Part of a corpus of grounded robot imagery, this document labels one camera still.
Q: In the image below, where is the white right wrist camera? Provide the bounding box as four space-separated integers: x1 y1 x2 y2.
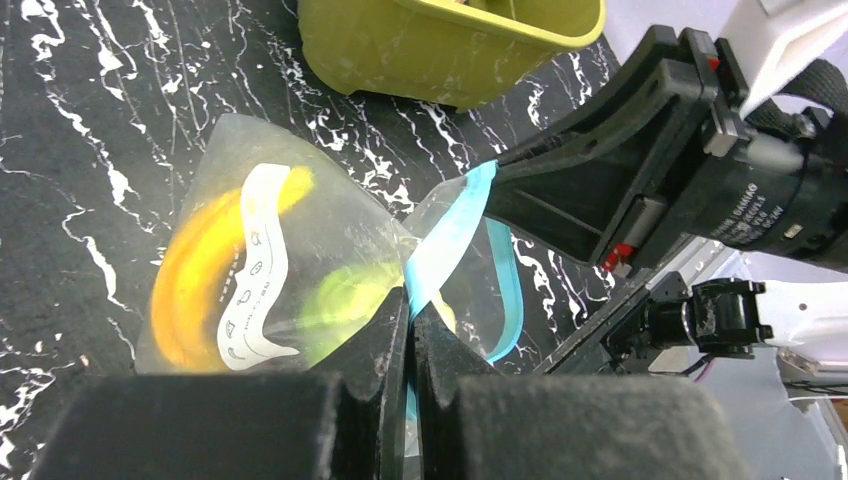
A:
720 0 847 118

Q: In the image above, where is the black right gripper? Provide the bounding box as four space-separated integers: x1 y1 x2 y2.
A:
485 26 847 272

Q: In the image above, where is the yellow banana bunch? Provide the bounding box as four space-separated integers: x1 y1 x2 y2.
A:
140 163 315 374

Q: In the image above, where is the olive green plastic bin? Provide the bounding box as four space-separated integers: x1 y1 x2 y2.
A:
297 0 607 110

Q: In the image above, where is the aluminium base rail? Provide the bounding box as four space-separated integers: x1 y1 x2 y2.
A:
533 237 742 374

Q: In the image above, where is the clear zip bag blue zipper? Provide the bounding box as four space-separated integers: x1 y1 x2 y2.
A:
134 113 525 480

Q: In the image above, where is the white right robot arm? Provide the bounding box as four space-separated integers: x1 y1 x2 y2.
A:
485 26 847 374

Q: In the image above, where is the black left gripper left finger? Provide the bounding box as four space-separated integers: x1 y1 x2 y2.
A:
32 287 408 479

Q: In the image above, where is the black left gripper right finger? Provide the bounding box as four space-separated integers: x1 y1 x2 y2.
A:
411 306 749 479

